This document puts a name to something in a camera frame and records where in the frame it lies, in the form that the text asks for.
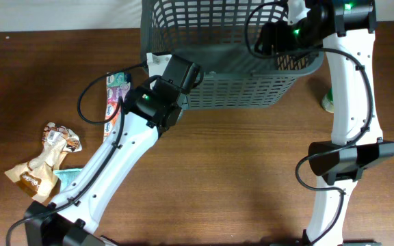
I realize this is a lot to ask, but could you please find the green capped jar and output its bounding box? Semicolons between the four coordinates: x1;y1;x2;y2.
321;89;334;113

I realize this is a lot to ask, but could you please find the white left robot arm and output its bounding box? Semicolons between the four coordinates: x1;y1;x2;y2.
22;55;203;245

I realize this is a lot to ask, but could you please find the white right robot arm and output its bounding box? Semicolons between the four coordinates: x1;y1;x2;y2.
248;1;394;245

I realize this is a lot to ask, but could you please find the grey plastic basket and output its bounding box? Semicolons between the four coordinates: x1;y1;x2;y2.
140;0;324;110

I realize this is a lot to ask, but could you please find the Kleenex tissue multipack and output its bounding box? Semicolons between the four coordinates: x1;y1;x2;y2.
105;72;132;120

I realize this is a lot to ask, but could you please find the mint green wrapper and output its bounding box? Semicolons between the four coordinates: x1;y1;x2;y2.
53;168;82;192

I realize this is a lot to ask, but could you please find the brown crumpled snack bag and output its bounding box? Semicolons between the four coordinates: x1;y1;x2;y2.
5;122;82;202

